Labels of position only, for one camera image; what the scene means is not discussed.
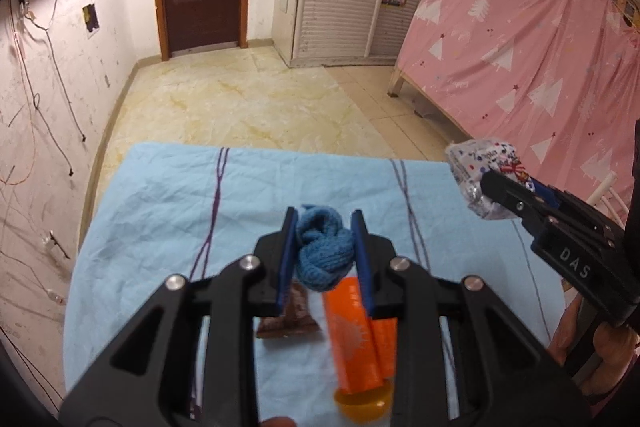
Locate patterned wrapper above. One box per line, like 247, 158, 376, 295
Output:
444, 136, 535, 221

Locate orange cardboard box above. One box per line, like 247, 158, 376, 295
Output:
322, 277, 397, 395

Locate blue knit sock ball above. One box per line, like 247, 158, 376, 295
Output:
295, 205, 355, 293

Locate person's right hand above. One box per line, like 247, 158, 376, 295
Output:
548, 294, 638, 397

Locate person's left hand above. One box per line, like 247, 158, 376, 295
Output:
260, 416, 296, 427

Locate white metal chair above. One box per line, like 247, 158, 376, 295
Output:
587, 171, 629, 229

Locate orange plastic cap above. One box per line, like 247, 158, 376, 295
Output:
333, 379, 394, 425

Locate pink tree-print curtain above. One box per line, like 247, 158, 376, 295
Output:
396, 0, 639, 208

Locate light blue bed sheet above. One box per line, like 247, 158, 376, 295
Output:
63, 142, 566, 427

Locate dangling wall cables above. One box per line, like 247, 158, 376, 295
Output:
0, 0, 89, 298

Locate wall socket box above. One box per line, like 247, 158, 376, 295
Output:
82, 4, 100, 35

